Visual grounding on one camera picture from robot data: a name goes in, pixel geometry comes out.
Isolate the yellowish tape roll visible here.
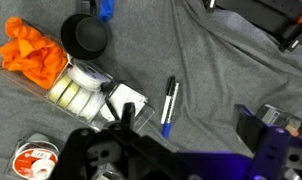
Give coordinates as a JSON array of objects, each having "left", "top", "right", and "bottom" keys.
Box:
[
  {"left": 57, "top": 81, "right": 81, "bottom": 109},
  {"left": 46, "top": 73, "right": 73, "bottom": 104}
]

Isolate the small blue oval object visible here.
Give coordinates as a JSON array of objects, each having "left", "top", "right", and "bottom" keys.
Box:
[{"left": 98, "top": 0, "right": 116, "bottom": 23}]

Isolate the orange cloth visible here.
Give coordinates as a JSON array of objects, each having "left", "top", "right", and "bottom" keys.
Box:
[{"left": 0, "top": 15, "right": 69, "bottom": 90}]

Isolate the wide white tape roll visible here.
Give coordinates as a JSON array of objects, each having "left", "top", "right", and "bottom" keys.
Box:
[{"left": 67, "top": 63, "right": 111, "bottom": 93}]

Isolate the narrow white tape roll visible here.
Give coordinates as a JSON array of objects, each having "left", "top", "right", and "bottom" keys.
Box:
[
  {"left": 66, "top": 87, "right": 93, "bottom": 115},
  {"left": 78, "top": 90, "right": 107, "bottom": 122}
]

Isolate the white marker blue cap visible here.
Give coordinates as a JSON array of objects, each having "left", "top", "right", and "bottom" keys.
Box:
[{"left": 159, "top": 75, "right": 181, "bottom": 139}]

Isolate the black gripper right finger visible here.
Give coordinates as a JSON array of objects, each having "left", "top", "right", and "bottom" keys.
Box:
[{"left": 232, "top": 103, "right": 269, "bottom": 154}]

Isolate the wooden block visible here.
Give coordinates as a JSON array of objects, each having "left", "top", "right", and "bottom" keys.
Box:
[{"left": 284, "top": 118, "right": 302, "bottom": 138}]

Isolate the small clear plastic tray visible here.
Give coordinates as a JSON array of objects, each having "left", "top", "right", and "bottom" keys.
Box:
[{"left": 256, "top": 103, "right": 302, "bottom": 139}]

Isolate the grey table cloth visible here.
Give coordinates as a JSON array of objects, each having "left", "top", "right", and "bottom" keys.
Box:
[{"left": 0, "top": 0, "right": 302, "bottom": 180}]

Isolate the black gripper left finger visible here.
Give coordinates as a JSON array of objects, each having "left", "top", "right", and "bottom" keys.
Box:
[{"left": 120, "top": 102, "right": 138, "bottom": 133}]

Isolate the black cup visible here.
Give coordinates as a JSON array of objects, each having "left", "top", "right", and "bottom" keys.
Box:
[{"left": 60, "top": 13, "right": 114, "bottom": 62}]

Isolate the black robot mounting stand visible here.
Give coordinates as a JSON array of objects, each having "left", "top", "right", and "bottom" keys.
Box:
[{"left": 202, "top": 0, "right": 302, "bottom": 53}]

